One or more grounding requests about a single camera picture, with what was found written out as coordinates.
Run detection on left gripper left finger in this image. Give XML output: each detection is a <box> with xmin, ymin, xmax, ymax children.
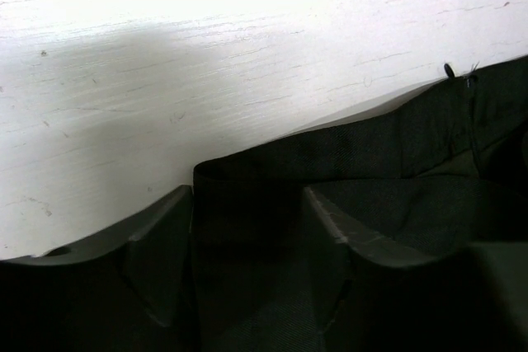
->
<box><xmin>1</xmin><ymin>185</ymin><xmax>193</xmax><ymax>351</ymax></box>

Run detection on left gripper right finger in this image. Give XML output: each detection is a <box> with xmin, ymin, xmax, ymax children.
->
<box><xmin>303</xmin><ymin>189</ymin><xmax>527</xmax><ymax>351</ymax></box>

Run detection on black pleated skirt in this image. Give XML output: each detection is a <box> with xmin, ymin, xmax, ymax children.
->
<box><xmin>191</xmin><ymin>58</ymin><xmax>527</xmax><ymax>351</ymax></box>

